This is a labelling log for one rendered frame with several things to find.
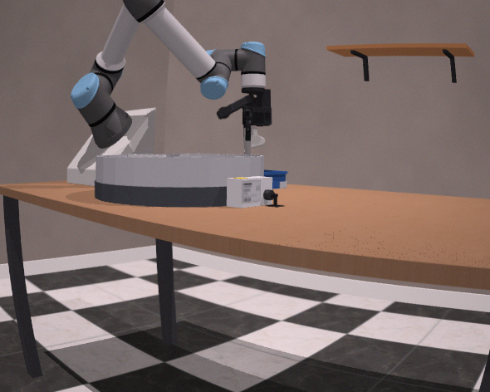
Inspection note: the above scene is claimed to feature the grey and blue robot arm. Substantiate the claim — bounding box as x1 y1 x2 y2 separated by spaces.
71 0 266 149

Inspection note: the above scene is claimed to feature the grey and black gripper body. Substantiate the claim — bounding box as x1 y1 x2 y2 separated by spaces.
242 87 272 127

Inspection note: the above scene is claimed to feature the blue open crate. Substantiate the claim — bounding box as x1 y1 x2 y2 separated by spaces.
264 170 287 189

